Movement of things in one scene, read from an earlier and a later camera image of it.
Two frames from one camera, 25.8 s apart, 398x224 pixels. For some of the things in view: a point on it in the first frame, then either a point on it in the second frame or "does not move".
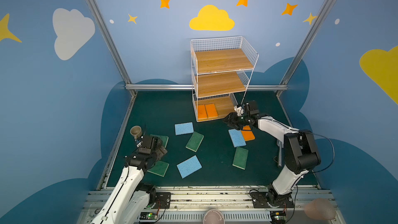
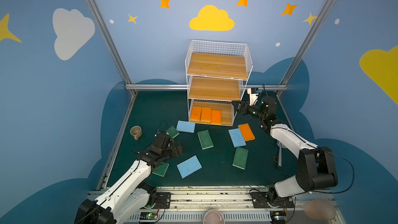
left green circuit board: x=148 y=215 does not move
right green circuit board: x=278 y=217 does not move
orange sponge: x=247 y=135 does not move
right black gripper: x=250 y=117 -> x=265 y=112
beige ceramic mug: x=137 y=131 does not move
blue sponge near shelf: x=184 y=128 does not move
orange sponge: x=201 y=112 -> x=195 y=115
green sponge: x=240 y=158 does not move
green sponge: x=195 y=141 -> x=205 y=139
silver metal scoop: x=280 y=144 does not move
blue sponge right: x=237 y=138 does not move
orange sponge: x=211 y=111 -> x=206 y=115
